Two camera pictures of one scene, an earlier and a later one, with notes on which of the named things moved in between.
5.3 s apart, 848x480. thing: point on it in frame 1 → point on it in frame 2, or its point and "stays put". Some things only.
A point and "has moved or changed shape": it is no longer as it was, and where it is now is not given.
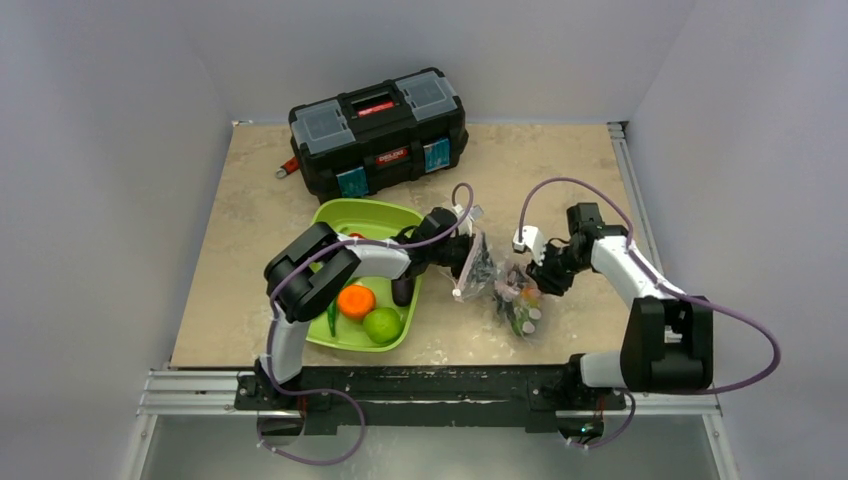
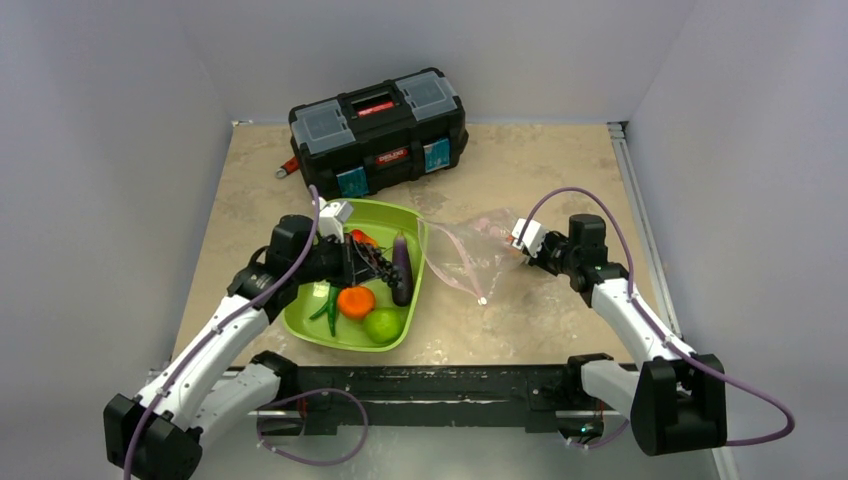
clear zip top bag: x=508 y=292 has moved or changed shape
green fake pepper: x=332 y=316 stays put
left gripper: x=466 y=241 → x=353 y=268
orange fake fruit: x=356 y=300 stays put
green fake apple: x=383 y=325 stays put
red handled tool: x=288 y=167 stays put
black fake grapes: x=484 y=269 has moved or changed shape
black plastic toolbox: x=364 y=139 stays put
